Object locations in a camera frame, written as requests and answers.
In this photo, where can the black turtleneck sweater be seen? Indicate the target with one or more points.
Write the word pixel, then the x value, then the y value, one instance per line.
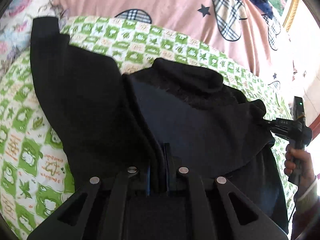
pixel 168 113

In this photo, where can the green frog checkered blanket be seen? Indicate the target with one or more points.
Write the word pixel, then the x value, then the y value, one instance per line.
pixel 35 175

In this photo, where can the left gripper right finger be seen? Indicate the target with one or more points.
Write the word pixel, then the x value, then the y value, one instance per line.
pixel 248 203

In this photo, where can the person's right forearm sleeve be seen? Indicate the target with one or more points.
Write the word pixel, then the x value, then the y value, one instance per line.
pixel 307 208

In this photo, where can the pink floral patterned cloth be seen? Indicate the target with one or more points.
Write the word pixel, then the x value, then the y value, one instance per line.
pixel 16 25

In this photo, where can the pink plaid heart duvet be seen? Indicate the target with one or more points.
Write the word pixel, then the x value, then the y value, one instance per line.
pixel 252 37

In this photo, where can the person's right hand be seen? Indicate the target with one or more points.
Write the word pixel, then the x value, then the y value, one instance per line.
pixel 299 167

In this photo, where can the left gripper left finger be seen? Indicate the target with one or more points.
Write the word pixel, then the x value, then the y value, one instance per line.
pixel 95 211

